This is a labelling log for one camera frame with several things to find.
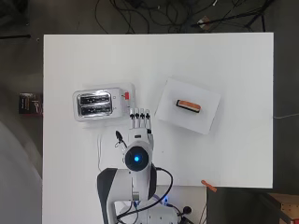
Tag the toast slice with orange crust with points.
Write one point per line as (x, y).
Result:
(188, 103)

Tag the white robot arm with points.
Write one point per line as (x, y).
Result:
(137, 186)

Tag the orange tape strip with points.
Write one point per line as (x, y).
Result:
(208, 185)

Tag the wooden box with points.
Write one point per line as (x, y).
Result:
(288, 207)

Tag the steel toaster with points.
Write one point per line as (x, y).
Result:
(93, 104)

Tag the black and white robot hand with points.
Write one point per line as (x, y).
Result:
(140, 132)

